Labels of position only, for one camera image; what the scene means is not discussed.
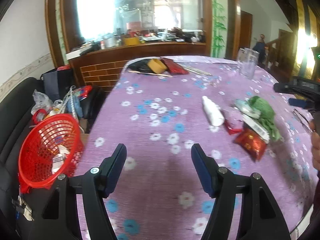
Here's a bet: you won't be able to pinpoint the red shiny snack packet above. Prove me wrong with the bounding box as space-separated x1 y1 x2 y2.
234 128 267 161

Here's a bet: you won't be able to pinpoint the wooden brick-pattern cabinet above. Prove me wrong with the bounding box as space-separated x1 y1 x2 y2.
69 42 209 93

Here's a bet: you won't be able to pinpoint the red white snack wrapper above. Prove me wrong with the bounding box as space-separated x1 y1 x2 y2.
222 107 244 135

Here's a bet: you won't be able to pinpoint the silver metal pot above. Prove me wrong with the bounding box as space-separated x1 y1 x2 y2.
103 34 117 48

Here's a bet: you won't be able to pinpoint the person's hand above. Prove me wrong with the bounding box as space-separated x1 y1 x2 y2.
309 120 320 171

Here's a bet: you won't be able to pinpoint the purple floral tablecloth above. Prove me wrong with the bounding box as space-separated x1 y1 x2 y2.
76 56 317 239

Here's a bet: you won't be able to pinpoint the white plastic tube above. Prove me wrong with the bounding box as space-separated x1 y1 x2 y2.
202 96 225 127

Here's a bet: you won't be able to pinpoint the dark red packet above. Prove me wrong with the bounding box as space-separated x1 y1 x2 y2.
161 57 189 75

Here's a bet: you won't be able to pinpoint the wooden chopstick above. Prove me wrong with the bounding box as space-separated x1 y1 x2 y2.
127 70 172 77

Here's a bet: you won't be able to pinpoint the black plastic bag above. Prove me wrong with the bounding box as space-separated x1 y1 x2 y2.
127 59 152 73

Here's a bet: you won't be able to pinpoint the yellow tape roll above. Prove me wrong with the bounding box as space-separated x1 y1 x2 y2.
147 59 167 74

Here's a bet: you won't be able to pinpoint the eyeglasses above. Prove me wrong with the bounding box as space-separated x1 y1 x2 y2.
292 109 312 134

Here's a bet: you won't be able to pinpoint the clear plastic bag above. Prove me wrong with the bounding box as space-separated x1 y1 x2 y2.
31 89 53 115

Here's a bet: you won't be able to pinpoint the teal tissue pack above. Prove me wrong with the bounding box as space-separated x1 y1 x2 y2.
234 99 261 119

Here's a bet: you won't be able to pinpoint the white plastic wrapper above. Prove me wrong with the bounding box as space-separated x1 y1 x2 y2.
52 145 70 174

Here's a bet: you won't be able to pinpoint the green knitted cloth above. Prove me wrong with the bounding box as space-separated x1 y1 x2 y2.
248 96 280 141

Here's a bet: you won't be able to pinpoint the dark blue shopping bag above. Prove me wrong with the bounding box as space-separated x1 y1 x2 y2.
40 68 74 101

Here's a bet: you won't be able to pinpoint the red plastic mesh basket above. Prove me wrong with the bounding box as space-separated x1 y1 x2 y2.
18 114 84 194

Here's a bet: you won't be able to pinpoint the clear glass pitcher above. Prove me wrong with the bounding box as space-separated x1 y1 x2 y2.
236 48 259 80

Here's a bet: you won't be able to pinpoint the black sofa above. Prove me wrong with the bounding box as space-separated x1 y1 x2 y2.
1 77 44 231

